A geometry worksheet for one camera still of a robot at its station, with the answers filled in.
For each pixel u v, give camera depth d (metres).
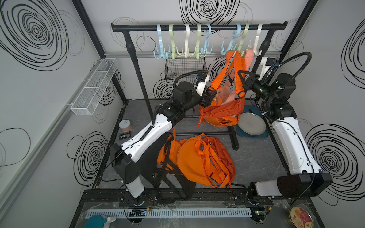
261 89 0.55
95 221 0.63
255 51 0.61
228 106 0.72
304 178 0.38
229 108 0.72
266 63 0.54
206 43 0.58
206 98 0.60
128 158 0.42
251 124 1.05
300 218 0.65
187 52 0.60
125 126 0.96
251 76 0.55
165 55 0.57
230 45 0.59
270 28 0.53
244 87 0.58
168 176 0.81
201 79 0.55
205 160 0.85
